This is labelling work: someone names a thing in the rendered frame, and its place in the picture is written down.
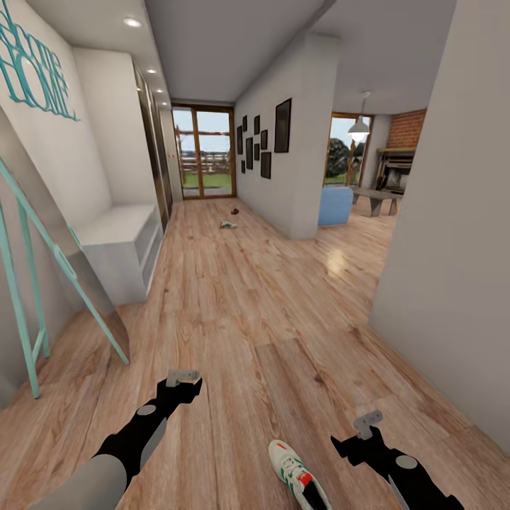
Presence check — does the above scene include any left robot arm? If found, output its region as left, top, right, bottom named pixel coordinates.
left=28, top=369, right=203, bottom=510

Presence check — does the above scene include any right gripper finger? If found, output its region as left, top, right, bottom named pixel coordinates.
left=331, top=437, right=346, bottom=458

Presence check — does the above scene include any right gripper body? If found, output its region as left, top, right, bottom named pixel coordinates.
left=343, top=427, right=385, bottom=472

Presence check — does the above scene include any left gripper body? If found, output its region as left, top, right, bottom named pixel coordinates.
left=157, top=381, right=194, bottom=409

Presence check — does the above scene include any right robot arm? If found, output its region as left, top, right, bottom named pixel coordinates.
left=331, top=409, right=465, bottom=510

